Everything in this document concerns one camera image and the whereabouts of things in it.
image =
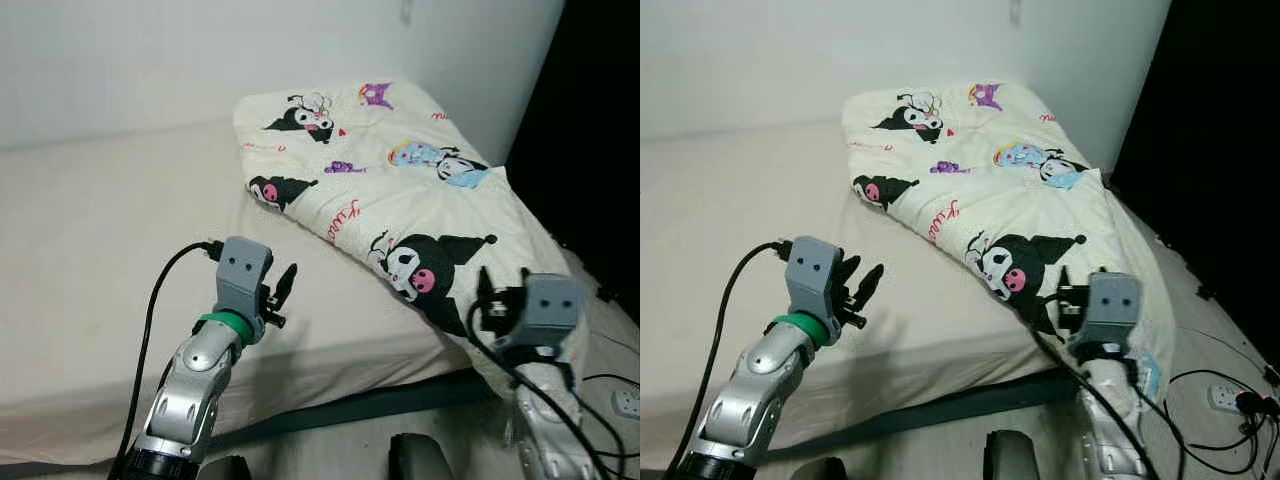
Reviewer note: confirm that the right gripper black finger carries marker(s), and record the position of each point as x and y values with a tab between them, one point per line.
486	288
1066	278
523	279

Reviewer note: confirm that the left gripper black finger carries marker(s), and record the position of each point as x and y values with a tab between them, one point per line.
870	286
285	286
850	273

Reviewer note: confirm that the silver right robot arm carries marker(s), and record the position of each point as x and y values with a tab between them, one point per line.
545	420
1110	420

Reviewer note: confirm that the cream quilt with cartoon print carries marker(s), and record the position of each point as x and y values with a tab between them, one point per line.
380	200
990	210

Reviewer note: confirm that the white power strip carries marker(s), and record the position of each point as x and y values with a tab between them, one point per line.
625	402
1225	397

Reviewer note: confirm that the mattress with cream sheet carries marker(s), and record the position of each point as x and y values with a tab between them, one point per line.
90	220
720	200

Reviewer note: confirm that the black robot right leg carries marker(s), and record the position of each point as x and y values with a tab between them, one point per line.
420	460
1012	458

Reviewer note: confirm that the black cabinet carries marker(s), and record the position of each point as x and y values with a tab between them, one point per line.
600	120
1220	120

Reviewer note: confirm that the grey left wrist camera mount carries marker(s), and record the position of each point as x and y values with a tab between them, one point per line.
815	275
243	275

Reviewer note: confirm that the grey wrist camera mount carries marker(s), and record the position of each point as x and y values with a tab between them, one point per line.
1112	308
243	275
815	275
548	310

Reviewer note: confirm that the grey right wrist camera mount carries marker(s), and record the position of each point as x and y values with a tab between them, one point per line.
1112	308
548	310

